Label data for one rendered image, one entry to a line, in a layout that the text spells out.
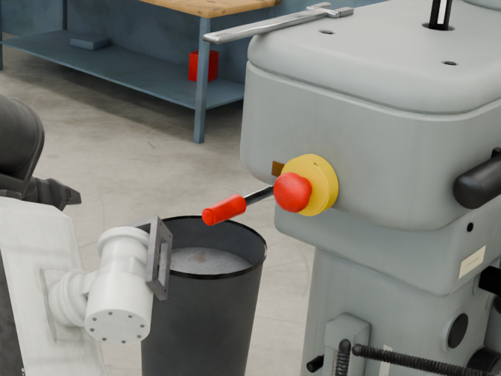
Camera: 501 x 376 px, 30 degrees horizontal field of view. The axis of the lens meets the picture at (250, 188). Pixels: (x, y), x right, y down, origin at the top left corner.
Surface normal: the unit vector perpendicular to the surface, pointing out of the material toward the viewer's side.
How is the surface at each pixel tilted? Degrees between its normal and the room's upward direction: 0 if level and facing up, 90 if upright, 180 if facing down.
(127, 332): 115
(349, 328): 0
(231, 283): 94
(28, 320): 57
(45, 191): 69
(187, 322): 94
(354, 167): 90
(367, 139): 90
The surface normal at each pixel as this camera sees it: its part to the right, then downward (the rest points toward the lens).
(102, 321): -0.01, 0.74
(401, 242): -0.62, 0.25
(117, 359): 0.07, -0.92
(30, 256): 0.84, -0.36
